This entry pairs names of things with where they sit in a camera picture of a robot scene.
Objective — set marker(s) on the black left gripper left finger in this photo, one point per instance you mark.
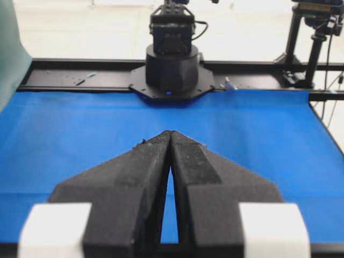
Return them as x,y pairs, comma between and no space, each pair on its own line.
127,194

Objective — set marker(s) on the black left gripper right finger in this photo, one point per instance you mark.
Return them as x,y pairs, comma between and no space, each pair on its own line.
208,189

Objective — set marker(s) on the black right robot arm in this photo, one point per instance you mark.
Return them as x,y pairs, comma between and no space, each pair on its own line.
172,68

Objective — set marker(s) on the blue table mat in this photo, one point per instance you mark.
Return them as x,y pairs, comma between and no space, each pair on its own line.
47,137

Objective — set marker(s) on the green backdrop sheet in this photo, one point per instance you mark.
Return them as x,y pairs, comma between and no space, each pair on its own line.
15,60

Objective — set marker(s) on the black aluminium frame rail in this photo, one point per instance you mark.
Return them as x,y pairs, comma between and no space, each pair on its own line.
113,75

